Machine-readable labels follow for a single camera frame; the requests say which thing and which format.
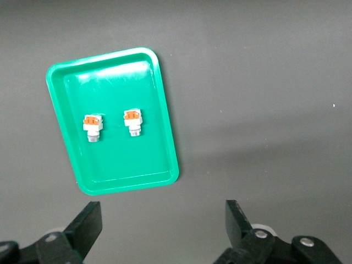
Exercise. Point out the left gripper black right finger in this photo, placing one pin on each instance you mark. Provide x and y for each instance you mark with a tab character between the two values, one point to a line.
242	236

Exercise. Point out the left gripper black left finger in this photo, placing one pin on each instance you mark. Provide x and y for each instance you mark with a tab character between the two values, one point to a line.
79	233

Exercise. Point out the white orange push button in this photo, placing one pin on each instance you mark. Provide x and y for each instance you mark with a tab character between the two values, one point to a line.
93	127
132	121

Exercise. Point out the green plastic tray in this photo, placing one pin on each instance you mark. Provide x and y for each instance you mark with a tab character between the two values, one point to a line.
123	159

